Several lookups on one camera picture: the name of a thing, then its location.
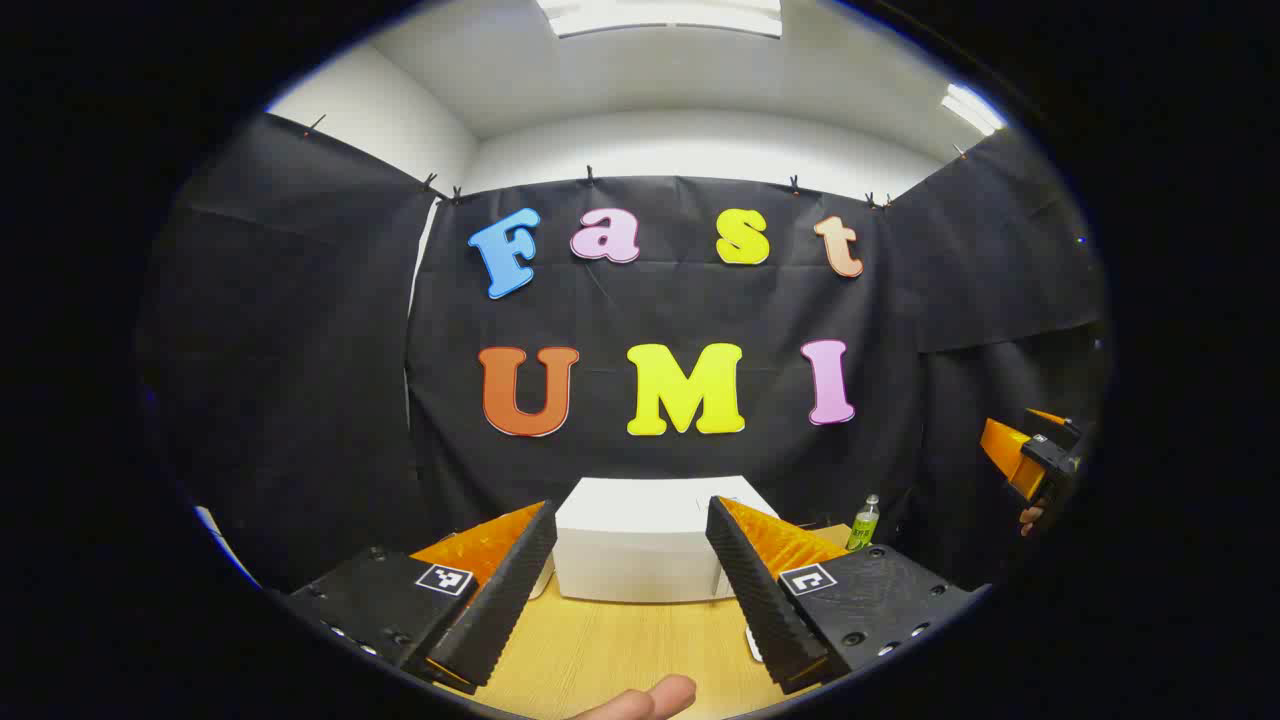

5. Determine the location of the row of black cloth clips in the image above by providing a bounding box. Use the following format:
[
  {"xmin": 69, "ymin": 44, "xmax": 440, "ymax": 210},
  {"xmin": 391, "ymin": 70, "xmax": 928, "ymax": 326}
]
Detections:
[{"xmin": 308, "ymin": 113, "xmax": 969, "ymax": 207}]

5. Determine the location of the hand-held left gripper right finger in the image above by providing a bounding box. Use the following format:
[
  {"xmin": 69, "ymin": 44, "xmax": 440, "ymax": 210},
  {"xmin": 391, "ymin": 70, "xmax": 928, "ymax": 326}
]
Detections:
[{"xmin": 706, "ymin": 495, "xmax": 976, "ymax": 694}]

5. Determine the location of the small ceiling light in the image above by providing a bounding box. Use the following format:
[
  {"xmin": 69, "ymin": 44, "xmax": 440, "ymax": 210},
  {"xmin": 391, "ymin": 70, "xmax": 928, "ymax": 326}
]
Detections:
[{"xmin": 940, "ymin": 83, "xmax": 1006, "ymax": 136}]

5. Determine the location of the white microwave oven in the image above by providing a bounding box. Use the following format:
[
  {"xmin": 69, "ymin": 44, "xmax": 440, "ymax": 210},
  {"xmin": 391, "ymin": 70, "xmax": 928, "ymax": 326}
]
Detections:
[{"xmin": 553, "ymin": 476, "xmax": 781, "ymax": 604}]

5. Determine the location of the green tea bottle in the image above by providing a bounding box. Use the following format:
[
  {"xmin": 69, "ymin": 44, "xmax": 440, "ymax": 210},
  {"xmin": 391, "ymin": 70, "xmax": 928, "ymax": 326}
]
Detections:
[{"xmin": 847, "ymin": 494, "xmax": 881, "ymax": 552}]

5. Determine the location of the long ceiling light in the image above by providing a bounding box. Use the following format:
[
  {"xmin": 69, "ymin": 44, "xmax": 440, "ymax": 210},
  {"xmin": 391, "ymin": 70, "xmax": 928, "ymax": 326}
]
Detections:
[{"xmin": 537, "ymin": 0, "xmax": 783, "ymax": 39}]

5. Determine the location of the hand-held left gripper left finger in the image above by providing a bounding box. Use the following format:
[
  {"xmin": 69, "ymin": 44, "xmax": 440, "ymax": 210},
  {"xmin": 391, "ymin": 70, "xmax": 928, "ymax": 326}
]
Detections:
[{"xmin": 290, "ymin": 500, "xmax": 558, "ymax": 696}]

